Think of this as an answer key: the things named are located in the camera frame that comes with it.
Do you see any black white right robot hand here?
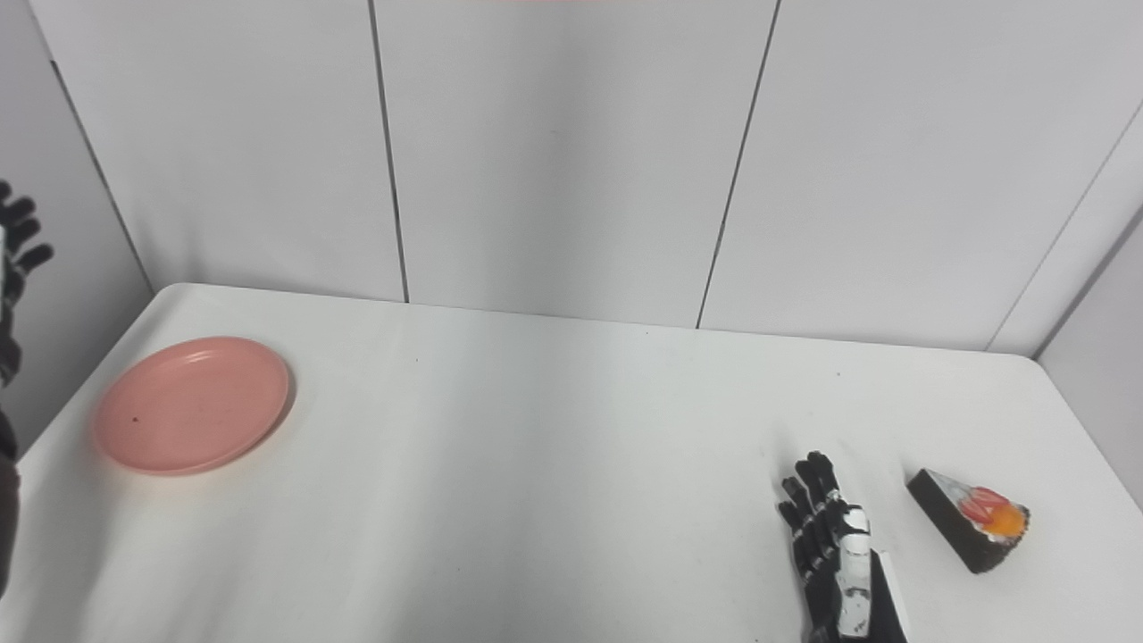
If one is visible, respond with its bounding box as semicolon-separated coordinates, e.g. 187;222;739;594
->
779;451;910;643

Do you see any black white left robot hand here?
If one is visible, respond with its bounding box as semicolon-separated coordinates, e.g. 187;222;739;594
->
0;181;54;387

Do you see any chocolate cake slice with fruit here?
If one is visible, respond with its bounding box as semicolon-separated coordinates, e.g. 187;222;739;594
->
907;469;1031;574

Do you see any pink round plate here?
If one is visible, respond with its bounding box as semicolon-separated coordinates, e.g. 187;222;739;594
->
93;337;293;476

